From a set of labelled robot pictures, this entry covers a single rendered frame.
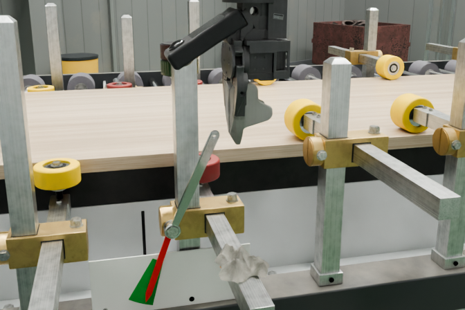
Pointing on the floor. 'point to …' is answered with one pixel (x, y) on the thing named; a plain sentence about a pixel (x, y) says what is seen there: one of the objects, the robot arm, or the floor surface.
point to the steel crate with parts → (356, 28)
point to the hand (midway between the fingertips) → (232, 135)
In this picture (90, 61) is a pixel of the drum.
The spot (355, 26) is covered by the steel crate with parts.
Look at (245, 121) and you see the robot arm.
